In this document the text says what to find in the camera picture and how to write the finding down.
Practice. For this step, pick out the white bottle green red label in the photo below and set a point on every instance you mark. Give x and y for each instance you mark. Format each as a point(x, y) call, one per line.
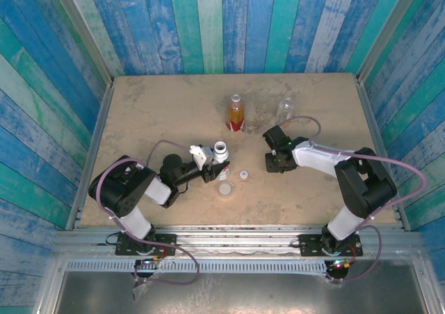
point(220, 151)

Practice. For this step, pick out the small white bottle cap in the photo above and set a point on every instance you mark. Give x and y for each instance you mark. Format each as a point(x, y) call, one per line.
point(244, 174)

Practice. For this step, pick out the amber tea bottle red label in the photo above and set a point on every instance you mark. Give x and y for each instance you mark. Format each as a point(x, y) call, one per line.
point(235, 114)

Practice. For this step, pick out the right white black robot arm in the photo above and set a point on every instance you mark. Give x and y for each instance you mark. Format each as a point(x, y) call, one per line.
point(313, 159)

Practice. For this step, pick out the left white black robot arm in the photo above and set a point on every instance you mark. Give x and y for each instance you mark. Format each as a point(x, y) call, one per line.
point(135, 220)

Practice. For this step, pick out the large translucent white cap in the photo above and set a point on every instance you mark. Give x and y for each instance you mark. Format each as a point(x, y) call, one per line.
point(225, 189)

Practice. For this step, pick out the electronics board with LEDs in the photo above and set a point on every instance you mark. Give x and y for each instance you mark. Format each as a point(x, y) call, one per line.
point(339, 265)
point(149, 261)

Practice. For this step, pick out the steel sheet panel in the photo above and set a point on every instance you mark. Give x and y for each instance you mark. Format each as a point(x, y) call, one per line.
point(243, 293)

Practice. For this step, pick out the aluminium mounting rail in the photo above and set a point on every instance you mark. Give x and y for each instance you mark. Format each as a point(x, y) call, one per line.
point(236, 241)

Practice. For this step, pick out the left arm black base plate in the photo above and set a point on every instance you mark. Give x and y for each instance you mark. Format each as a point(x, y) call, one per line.
point(167, 241)

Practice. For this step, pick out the aluminium table side rail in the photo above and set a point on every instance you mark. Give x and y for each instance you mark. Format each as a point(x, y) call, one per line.
point(91, 154)
point(380, 147)

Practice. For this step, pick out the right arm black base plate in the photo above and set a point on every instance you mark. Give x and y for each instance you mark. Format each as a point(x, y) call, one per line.
point(309, 244)

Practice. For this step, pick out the aluminium frame post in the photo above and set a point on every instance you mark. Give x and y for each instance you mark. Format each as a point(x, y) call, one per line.
point(386, 32)
point(84, 32)

